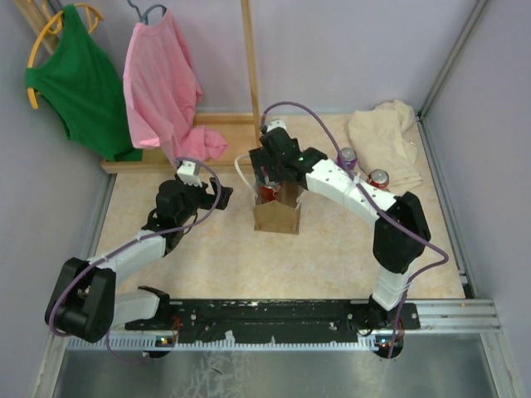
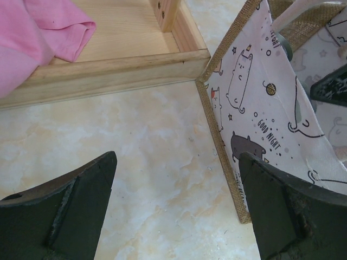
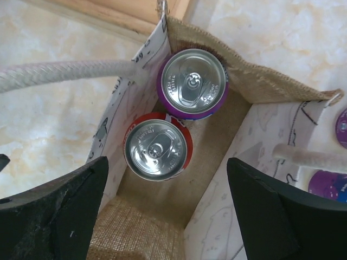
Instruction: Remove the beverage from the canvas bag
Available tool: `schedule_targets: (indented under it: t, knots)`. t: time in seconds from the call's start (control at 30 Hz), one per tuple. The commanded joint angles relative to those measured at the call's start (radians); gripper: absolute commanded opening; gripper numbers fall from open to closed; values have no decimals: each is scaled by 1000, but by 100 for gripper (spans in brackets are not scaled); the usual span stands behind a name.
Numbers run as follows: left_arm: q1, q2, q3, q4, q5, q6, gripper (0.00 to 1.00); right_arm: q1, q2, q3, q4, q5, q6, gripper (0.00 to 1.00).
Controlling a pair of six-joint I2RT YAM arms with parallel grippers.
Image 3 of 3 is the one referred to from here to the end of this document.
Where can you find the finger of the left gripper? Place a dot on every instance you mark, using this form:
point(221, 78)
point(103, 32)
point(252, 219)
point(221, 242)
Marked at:
point(4, 160)

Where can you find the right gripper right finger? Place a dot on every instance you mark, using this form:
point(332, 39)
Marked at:
point(279, 221)

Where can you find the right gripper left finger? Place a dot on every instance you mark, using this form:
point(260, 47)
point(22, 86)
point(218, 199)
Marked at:
point(54, 220)

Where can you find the purple soda can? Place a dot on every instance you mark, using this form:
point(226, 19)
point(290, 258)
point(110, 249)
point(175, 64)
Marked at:
point(329, 185)
point(192, 84)
point(341, 129)

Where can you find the brown canvas bag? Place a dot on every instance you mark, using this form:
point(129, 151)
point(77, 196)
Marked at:
point(192, 213)

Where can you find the middle red soda can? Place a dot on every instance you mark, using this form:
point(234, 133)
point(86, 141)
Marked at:
point(157, 146)

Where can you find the wooden clothes rack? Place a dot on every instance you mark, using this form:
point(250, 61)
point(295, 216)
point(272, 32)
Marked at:
point(132, 19)

